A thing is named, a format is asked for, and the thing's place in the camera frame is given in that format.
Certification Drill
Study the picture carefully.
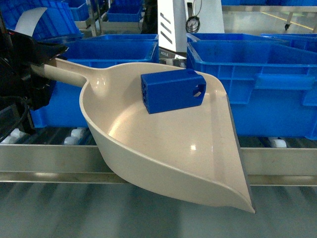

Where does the blue plastic bin left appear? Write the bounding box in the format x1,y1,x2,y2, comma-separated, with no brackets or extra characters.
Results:
31,34,159,128

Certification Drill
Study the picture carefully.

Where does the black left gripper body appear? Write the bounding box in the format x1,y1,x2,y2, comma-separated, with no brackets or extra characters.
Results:
0,30,55,135

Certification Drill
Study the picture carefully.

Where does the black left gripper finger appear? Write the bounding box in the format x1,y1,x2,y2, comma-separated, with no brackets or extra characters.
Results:
34,42,68,65

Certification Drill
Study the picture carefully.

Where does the blue plastic bin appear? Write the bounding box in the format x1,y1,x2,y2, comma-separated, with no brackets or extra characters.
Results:
31,34,159,128
187,40,317,140

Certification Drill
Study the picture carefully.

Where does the blue plastic bin right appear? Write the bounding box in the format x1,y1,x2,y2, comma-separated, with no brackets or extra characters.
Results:
187,40,317,140

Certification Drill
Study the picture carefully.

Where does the black cable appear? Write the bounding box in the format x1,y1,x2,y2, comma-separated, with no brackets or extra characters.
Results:
0,96,31,142

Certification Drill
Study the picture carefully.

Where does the beige plastic dustpan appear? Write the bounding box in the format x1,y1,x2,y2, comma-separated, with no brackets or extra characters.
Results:
31,59,255,213

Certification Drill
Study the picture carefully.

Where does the stainless steel shelf rack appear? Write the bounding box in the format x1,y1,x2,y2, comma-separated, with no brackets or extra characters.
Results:
0,128,317,186

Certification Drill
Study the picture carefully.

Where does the blue plastic block part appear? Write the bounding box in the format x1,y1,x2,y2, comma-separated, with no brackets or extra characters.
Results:
140,69,207,114

